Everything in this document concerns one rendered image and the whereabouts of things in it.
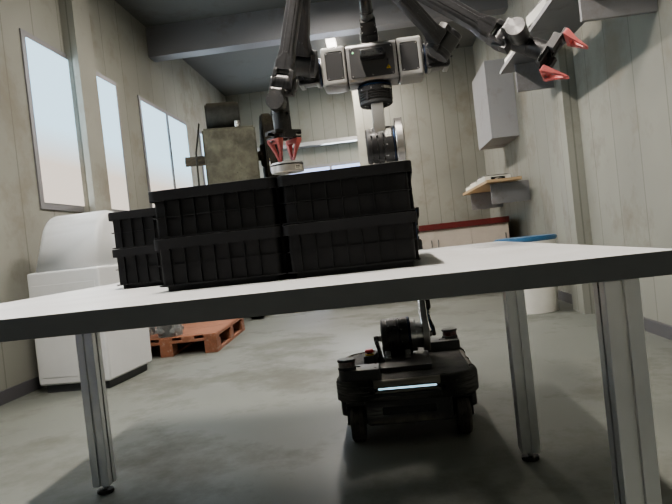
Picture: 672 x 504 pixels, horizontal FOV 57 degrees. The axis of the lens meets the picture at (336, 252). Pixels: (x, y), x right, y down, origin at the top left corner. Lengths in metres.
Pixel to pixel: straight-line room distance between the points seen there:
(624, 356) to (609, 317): 0.07
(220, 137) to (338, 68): 4.99
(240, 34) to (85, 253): 3.87
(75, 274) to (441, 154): 6.42
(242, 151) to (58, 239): 3.42
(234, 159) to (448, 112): 3.64
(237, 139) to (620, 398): 6.53
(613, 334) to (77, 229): 3.70
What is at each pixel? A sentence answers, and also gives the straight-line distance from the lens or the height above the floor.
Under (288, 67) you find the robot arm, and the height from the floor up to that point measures 1.33.
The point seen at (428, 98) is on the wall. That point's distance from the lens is 9.58.
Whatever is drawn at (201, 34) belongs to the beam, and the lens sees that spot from 7.52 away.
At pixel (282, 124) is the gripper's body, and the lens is 1.98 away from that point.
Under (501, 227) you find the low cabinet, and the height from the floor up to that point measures 0.73.
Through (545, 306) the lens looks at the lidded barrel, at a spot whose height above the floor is 0.05.
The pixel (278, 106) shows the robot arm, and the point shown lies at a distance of 1.92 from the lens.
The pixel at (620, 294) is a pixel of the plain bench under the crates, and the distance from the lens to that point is 1.15.
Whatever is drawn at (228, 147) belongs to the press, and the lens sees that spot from 7.37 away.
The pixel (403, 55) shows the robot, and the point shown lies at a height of 1.46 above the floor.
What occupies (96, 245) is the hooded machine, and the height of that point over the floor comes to 0.92.
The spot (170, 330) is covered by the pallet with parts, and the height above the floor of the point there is 0.21.
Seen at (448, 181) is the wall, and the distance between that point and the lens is 9.42.
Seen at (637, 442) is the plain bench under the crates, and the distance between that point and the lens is 1.22.
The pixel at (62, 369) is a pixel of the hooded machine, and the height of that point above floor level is 0.15.
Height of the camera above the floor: 0.77
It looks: 1 degrees down
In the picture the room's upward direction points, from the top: 6 degrees counter-clockwise
